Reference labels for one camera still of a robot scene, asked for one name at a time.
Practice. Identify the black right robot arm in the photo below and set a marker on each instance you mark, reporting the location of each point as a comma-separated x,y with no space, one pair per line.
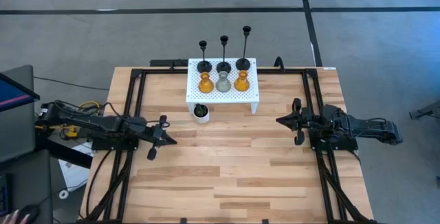
371,128

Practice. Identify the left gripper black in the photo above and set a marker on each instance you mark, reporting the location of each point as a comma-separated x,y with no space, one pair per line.
154,134

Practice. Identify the black hook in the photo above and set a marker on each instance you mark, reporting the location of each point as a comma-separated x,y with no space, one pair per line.
279,62

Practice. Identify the white tape roll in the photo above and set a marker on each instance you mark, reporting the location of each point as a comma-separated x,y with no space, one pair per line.
63,194

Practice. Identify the gray stand leg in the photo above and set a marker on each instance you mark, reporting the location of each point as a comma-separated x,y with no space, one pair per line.
426,112

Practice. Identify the person's hand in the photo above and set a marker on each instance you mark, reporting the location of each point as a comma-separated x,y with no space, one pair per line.
13,218

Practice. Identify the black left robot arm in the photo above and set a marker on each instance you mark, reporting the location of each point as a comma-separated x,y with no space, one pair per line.
103,124

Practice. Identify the clear ribbed glass candle holder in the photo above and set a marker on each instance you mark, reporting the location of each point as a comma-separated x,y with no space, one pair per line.
223,84

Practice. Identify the amber ribbed glass candle holder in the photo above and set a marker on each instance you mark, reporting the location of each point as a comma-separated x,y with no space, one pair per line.
205,84
241,84

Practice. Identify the yellow clamp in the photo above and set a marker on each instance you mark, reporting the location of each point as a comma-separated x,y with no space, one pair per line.
71,131

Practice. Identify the white perforated metal shelf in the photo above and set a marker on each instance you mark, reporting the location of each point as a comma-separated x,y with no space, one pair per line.
251,95

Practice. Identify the tall black candlestick holder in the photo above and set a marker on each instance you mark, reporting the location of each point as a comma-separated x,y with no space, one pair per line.
243,64

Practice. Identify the monitor with blue screen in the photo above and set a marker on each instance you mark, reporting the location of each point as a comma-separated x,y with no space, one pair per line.
13,95

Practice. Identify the black computer mouse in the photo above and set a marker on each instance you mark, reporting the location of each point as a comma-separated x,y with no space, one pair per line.
31,212

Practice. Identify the short black candlestick holder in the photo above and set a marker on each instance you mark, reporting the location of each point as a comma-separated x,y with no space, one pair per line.
204,66

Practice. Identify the white pot with green plant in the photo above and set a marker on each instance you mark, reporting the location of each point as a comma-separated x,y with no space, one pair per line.
203,117

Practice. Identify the white paper sheet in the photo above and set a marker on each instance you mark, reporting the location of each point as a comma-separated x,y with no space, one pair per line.
74,174

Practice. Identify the black keyboard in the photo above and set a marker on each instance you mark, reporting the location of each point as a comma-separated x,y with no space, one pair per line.
3,193

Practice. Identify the black metal table frame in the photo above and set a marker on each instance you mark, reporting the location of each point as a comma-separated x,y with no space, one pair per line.
292,70

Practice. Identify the gray side desk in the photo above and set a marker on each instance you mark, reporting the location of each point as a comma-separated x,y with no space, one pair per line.
20,138

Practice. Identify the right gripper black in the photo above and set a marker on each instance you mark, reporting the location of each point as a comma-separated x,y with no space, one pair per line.
311,121

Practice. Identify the medium black candlestick holder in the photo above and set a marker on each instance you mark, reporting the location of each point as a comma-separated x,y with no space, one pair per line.
223,66

